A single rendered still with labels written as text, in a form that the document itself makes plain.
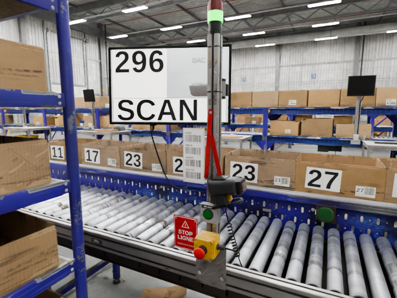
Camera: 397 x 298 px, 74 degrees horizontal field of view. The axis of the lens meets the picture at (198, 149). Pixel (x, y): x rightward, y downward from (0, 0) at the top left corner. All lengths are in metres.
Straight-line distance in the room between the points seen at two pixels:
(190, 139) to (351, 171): 0.83
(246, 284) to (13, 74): 0.90
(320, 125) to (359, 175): 4.28
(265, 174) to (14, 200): 1.18
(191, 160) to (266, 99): 5.21
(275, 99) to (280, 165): 4.64
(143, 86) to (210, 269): 0.74
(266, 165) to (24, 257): 1.15
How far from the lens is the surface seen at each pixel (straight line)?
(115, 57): 1.14
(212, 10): 0.95
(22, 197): 0.64
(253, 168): 1.50
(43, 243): 0.72
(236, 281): 1.05
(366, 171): 1.46
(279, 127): 5.79
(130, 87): 1.09
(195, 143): 0.93
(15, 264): 0.71
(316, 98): 5.96
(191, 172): 0.95
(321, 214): 1.43
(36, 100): 0.64
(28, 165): 0.68
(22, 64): 0.67
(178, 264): 1.13
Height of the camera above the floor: 1.30
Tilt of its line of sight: 8 degrees down
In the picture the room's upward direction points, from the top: straight up
